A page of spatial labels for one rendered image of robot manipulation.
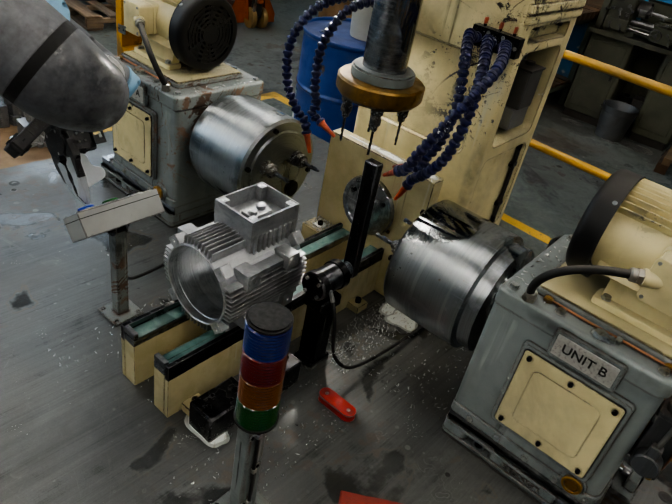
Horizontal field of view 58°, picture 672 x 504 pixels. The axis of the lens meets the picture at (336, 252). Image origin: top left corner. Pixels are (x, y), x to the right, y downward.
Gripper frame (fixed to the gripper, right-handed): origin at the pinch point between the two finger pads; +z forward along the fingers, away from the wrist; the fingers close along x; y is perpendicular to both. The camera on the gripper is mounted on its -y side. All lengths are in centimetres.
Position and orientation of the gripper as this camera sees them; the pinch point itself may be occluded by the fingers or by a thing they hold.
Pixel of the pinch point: (81, 198)
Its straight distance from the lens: 124.0
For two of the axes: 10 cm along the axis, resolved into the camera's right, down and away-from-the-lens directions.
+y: 6.5, -3.3, 6.8
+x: -6.9, 1.1, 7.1
